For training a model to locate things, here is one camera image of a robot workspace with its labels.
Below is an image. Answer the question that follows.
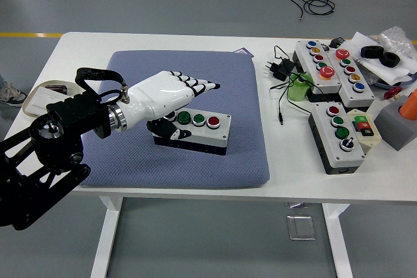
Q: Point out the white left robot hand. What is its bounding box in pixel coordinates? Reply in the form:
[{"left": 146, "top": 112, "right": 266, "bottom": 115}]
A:
[{"left": 119, "top": 70, "right": 222, "bottom": 141}]

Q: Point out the four-button grey control box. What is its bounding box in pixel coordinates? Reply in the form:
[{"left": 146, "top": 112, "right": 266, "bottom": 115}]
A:
[
  {"left": 308, "top": 102, "right": 366, "bottom": 175},
  {"left": 152, "top": 107, "right": 232, "bottom": 157}
]

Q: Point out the five-button box, mushroom button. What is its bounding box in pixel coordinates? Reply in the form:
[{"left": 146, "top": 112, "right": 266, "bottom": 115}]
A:
[
  {"left": 292, "top": 40, "right": 342, "bottom": 102},
  {"left": 325, "top": 48, "right": 376, "bottom": 113}
]

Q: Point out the blue-grey fabric mat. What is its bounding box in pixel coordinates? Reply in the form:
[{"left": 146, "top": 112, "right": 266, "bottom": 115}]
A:
[{"left": 72, "top": 50, "right": 271, "bottom": 189}]

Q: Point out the purple-edged white card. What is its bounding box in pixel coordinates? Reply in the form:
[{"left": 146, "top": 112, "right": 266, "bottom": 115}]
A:
[{"left": 231, "top": 46, "right": 255, "bottom": 59}]

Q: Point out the cream oval tray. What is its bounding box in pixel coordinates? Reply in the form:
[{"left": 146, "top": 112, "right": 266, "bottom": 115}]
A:
[{"left": 22, "top": 79, "right": 82, "bottom": 118}]

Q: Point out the black power adapter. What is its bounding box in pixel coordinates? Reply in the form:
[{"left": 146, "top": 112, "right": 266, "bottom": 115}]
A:
[{"left": 263, "top": 58, "right": 294, "bottom": 81}]

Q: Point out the green plastic cup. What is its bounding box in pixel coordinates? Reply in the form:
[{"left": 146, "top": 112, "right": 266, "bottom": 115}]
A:
[{"left": 287, "top": 72, "right": 313, "bottom": 102}]

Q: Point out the person's foot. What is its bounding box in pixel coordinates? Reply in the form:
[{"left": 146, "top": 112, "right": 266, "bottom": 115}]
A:
[{"left": 0, "top": 72, "right": 29, "bottom": 108}]

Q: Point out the white table leg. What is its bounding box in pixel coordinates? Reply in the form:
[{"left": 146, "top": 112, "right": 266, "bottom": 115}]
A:
[
  {"left": 90, "top": 196, "right": 124, "bottom": 278},
  {"left": 322, "top": 202, "right": 354, "bottom": 278}
]

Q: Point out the clear floor socket cover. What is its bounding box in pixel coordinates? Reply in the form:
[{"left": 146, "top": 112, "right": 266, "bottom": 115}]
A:
[{"left": 286, "top": 214, "right": 317, "bottom": 242}]

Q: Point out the white foam sheet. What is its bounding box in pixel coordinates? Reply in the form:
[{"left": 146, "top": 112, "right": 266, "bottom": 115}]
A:
[{"left": 350, "top": 31, "right": 417, "bottom": 85}]

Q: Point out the red valve knob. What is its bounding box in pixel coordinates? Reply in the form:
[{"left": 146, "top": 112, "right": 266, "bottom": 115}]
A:
[{"left": 383, "top": 86, "right": 403, "bottom": 100}]

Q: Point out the grey plastic block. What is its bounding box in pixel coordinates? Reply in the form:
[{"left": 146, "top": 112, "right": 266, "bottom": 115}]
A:
[{"left": 374, "top": 94, "right": 417, "bottom": 152}]

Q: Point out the clear bubble wrap bag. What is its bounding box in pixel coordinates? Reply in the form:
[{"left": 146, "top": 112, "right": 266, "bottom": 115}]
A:
[{"left": 377, "top": 25, "right": 417, "bottom": 61}]

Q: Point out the orange cylinder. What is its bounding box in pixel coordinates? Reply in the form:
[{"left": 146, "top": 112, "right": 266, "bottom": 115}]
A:
[{"left": 400, "top": 88, "right": 417, "bottom": 122}]

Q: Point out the white flat switch plate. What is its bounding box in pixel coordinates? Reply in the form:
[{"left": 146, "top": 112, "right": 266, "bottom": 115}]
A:
[{"left": 25, "top": 87, "right": 71, "bottom": 115}]

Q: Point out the black adapter cord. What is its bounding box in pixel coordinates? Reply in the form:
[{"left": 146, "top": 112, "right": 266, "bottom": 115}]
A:
[{"left": 269, "top": 45, "right": 319, "bottom": 126}]

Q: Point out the cream three-button switch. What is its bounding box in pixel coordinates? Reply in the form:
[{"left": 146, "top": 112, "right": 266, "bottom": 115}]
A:
[{"left": 345, "top": 107, "right": 382, "bottom": 155}]

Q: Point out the blue plastic ring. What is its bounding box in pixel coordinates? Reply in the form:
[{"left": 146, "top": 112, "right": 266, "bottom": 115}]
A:
[{"left": 373, "top": 74, "right": 417, "bottom": 90}]

